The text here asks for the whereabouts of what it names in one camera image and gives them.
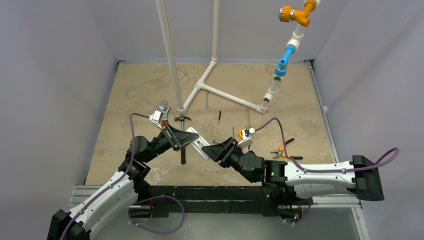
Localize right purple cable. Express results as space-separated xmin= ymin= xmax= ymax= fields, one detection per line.
xmin=253 ymin=117 xmax=401 ymax=226

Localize orange handled pliers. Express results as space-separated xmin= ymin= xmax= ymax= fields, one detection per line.
xmin=270 ymin=138 xmax=304 ymax=161

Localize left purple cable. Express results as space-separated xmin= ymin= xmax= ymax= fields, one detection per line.
xmin=58 ymin=112 xmax=186 ymax=240

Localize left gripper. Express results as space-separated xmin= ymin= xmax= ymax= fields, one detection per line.
xmin=142 ymin=123 xmax=198 ymax=164

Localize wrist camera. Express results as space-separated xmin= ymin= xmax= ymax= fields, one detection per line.
xmin=237 ymin=127 xmax=256 ymax=149
xmin=148 ymin=110 xmax=163 ymax=130

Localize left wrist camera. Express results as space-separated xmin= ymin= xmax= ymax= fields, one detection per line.
xmin=148 ymin=110 xmax=163 ymax=130

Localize aluminium rail frame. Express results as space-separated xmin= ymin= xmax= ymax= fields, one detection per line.
xmin=67 ymin=59 xmax=371 ymax=240

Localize white pvc pipe frame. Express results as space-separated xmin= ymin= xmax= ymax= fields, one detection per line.
xmin=155 ymin=0 xmax=307 ymax=114

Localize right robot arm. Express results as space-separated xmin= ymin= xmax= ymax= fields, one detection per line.
xmin=201 ymin=137 xmax=385 ymax=204

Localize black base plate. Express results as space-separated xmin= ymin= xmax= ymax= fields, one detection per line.
xmin=117 ymin=185 xmax=314 ymax=220

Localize small silver spanner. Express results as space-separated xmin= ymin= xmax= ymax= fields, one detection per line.
xmin=205 ymin=91 xmax=209 ymax=109

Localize orange tape measure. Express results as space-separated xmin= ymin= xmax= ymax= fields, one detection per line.
xmin=238 ymin=128 xmax=250 ymax=140

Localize red adjustable wrench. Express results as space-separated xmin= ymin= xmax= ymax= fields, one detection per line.
xmin=158 ymin=100 xmax=171 ymax=128

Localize white remote control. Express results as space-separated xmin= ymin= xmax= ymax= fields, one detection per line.
xmin=186 ymin=127 xmax=211 ymax=160

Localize small black screwdriver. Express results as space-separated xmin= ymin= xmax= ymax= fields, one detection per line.
xmin=218 ymin=110 xmax=222 ymax=126

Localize black handled hammer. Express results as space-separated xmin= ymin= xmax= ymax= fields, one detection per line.
xmin=174 ymin=115 xmax=192 ymax=165

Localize blue pipe fitting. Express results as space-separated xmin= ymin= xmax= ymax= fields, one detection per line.
xmin=274 ymin=45 xmax=296 ymax=77

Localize orange pipe valve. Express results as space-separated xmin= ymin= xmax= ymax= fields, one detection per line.
xmin=278 ymin=0 xmax=320 ymax=28

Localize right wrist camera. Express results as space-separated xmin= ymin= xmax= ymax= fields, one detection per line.
xmin=237 ymin=127 xmax=256 ymax=149

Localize purple cable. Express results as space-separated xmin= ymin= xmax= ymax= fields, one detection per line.
xmin=58 ymin=112 xmax=186 ymax=240
xmin=253 ymin=117 xmax=401 ymax=226

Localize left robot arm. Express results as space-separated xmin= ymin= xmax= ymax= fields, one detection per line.
xmin=47 ymin=124 xmax=200 ymax=240

